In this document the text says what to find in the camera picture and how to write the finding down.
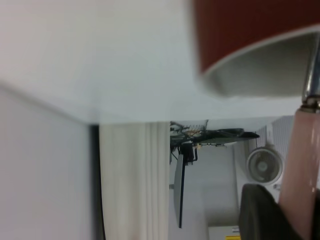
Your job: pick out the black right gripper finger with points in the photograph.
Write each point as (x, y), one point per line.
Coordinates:
(262, 215)

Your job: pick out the white pleated curtain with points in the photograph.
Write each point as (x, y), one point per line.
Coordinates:
(132, 180)

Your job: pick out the red ceramic cup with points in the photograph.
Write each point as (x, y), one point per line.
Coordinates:
(237, 32)

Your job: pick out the black cluttered desk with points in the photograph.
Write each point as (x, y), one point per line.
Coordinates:
(215, 136)

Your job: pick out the white round fan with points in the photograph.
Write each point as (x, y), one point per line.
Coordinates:
(264, 166)

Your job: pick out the flat computer monitor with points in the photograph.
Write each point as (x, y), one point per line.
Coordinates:
(178, 187)

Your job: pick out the white window blind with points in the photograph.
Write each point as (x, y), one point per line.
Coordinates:
(277, 132)

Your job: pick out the white cabinet with yellow label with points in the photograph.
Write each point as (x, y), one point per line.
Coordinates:
(222, 232)

